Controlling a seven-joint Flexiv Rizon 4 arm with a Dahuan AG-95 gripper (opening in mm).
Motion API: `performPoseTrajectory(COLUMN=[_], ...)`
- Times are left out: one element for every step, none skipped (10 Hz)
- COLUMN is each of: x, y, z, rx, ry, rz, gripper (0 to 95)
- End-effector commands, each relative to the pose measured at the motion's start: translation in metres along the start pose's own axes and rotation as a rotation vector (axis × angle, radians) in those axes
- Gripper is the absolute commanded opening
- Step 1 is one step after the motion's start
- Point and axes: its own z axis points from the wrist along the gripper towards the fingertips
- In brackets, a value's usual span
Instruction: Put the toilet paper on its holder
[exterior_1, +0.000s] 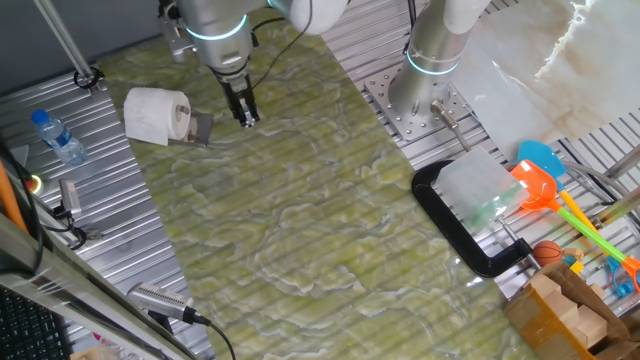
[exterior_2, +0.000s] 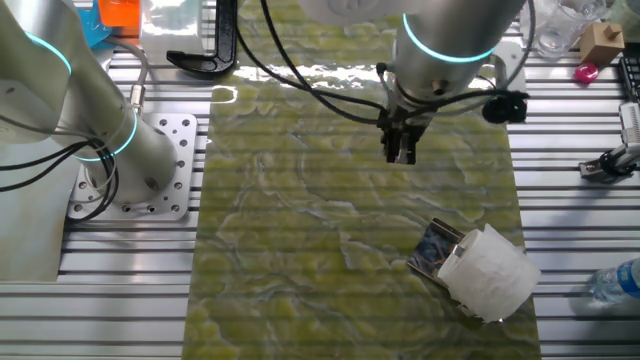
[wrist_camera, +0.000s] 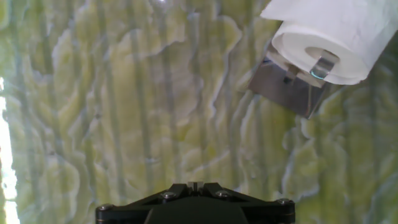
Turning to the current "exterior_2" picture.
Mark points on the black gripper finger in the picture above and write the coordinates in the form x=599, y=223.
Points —
x=411, y=147
x=392, y=147

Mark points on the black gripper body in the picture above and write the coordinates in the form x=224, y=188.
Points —
x=402, y=120

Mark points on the white toilet paper roll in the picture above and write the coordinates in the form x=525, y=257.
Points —
x=492, y=280

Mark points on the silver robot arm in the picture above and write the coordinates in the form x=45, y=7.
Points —
x=100, y=115

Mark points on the grey metal plate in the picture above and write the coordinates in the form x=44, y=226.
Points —
x=435, y=250

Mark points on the green marble pattern mat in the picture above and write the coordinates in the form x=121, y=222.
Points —
x=300, y=225

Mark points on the clear plastic cups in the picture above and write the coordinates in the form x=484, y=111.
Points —
x=555, y=30

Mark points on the small pink object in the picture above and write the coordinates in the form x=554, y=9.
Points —
x=586, y=73

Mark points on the black C-clamp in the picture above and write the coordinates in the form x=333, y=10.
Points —
x=225, y=40

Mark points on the black metal clamp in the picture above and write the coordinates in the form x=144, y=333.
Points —
x=617, y=160

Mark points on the wooden block toy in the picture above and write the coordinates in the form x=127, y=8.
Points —
x=600, y=45

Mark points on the black keyboard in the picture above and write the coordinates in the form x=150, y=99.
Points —
x=631, y=77

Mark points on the clear water bottle blue cap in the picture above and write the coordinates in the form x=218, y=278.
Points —
x=615, y=285

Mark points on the translucent plastic box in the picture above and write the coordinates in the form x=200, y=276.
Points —
x=170, y=25

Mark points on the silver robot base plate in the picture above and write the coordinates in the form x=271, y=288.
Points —
x=175, y=130

